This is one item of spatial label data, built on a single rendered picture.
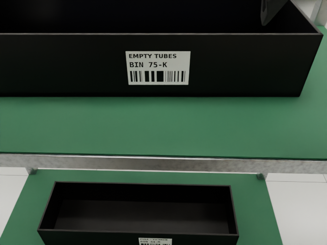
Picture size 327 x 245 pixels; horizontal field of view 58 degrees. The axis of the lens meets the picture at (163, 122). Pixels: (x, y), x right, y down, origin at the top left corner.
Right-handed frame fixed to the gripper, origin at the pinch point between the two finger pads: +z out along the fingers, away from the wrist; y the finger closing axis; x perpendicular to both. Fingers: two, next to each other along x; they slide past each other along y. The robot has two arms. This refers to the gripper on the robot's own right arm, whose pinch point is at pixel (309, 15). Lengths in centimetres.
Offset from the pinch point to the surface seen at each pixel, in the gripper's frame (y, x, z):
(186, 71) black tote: 12.5, -1.3, 13.8
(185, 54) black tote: 12.8, -2.7, 11.1
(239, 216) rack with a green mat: -9, 16, 78
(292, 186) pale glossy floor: -48, -1, 126
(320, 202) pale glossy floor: -59, 8, 122
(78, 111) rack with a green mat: 29.7, 4.1, 16.6
